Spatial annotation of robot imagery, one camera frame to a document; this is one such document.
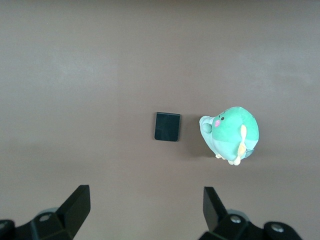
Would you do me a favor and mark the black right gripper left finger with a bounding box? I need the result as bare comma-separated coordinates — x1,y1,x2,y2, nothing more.
0,184,91,240

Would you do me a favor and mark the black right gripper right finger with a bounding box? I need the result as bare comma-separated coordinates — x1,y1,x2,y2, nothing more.
197,186,304,240

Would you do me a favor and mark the black phone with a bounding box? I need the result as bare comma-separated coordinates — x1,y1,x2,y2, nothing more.
153,111,181,143

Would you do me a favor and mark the green dinosaur plush toy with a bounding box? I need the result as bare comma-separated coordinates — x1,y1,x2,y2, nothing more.
198,106,260,166

